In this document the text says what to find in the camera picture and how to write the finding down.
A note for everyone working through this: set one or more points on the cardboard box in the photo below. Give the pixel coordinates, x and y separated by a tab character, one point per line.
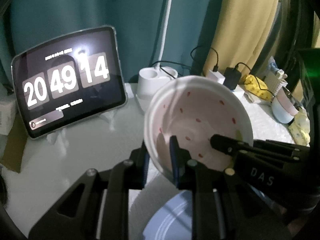
14	149

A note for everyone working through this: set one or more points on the cream yellow bowl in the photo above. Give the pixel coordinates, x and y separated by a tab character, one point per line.
239	135

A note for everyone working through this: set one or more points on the pink strawberry bowl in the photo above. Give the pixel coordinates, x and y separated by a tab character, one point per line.
193	108

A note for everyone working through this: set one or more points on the yellow curtain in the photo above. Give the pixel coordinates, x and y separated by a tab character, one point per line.
242	30

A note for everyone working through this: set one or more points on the small white box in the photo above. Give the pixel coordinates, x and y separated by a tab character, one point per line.
8	111

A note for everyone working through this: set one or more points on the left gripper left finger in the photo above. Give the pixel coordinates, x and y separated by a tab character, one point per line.
96	198

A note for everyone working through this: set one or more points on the tablet showing clock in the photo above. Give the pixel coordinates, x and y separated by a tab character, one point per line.
68	79

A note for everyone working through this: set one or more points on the teal curtain left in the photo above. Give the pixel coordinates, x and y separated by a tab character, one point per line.
27	23

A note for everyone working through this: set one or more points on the black power adapter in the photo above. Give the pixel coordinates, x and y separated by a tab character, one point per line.
232	77

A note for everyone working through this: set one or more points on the yellow tissue box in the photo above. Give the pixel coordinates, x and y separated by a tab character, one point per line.
300	128

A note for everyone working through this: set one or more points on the white desk lamp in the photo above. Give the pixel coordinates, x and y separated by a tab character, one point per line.
183	25

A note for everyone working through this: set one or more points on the large blue plate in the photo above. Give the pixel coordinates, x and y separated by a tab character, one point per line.
173	220

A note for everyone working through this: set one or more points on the steel bowl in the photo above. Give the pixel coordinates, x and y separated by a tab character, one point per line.
292	99

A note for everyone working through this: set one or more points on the white phone charger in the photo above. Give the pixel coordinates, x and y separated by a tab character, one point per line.
215	75

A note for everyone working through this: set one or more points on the white tablecloth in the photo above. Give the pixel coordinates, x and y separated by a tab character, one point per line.
49	169

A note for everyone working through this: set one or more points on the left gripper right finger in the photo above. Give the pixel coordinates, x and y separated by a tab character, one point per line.
213	195

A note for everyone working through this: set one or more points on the light blue bowl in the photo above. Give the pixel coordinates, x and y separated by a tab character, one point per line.
280	114

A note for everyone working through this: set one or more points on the white power strip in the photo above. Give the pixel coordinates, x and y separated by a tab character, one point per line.
239	93

